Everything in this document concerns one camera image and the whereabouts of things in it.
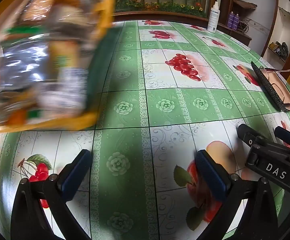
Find tangled cable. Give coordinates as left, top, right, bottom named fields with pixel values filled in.
left=239, top=19, right=251, bottom=33

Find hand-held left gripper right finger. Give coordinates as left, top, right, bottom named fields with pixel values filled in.
left=194, top=149, right=279, bottom=240

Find green fruit-print tablecloth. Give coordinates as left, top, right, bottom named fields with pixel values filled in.
left=0, top=20, right=290, bottom=240

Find thin-framed glasses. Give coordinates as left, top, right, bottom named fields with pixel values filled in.
left=259, top=66, right=290, bottom=105

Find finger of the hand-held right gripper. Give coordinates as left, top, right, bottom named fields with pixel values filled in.
left=237, top=124, right=261, bottom=146
left=275, top=126, right=290, bottom=153

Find wooden wall shelf unit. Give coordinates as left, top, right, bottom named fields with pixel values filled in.
left=222, top=0, right=290, bottom=63

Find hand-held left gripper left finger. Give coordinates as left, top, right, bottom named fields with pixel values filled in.
left=11, top=149, right=93, bottom=240

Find pile of snack packets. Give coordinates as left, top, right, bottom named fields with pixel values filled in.
left=0, top=0, right=103, bottom=125

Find white spray bottle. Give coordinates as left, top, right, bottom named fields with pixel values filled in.
left=207, top=1, right=220, bottom=33

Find dark patterned glasses case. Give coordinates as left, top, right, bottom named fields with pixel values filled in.
left=251, top=60, right=290, bottom=112

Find dark item on shelf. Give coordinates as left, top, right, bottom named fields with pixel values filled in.
left=269, top=41, right=289, bottom=58

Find yellow taped foam box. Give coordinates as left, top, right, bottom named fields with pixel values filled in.
left=0, top=0, right=116, bottom=133

